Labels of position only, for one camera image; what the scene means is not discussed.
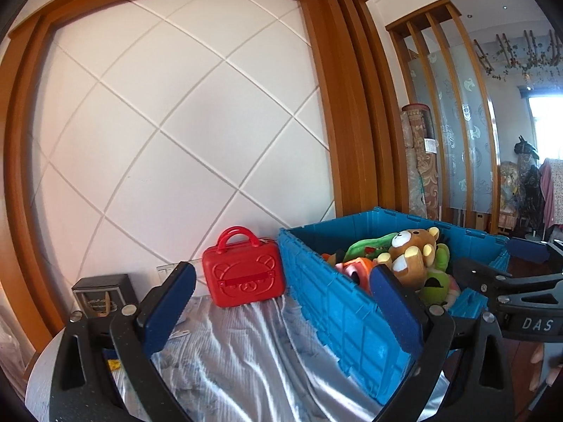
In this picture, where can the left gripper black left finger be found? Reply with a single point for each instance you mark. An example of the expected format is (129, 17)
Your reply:
(83, 387)

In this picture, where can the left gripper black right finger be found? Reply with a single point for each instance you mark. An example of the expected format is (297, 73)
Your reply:
(481, 387)

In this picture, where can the person right hand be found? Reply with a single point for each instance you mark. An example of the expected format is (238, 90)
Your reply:
(547, 363)

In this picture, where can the green yellow plush toy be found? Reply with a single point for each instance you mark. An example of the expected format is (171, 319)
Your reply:
(114, 364)

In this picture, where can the black framed box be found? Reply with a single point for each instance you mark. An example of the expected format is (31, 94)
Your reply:
(104, 295)

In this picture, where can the white flat plastic tool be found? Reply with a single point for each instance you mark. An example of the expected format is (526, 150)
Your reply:
(179, 333)

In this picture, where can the brown bear plush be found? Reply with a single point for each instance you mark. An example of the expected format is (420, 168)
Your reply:
(411, 254)

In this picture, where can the blue plastic storage crate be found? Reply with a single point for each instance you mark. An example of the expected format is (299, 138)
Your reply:
(346, 318)

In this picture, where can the orange plush toy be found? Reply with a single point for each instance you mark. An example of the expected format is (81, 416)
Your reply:
(357, 269)

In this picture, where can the rolled patterned carpet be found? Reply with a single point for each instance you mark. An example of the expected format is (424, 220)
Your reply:
(421, 161)

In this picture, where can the red bear toy suitcase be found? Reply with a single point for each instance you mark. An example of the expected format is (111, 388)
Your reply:
(242, 268)

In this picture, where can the white wall socket panel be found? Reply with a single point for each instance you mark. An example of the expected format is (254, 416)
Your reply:
(166, 269)

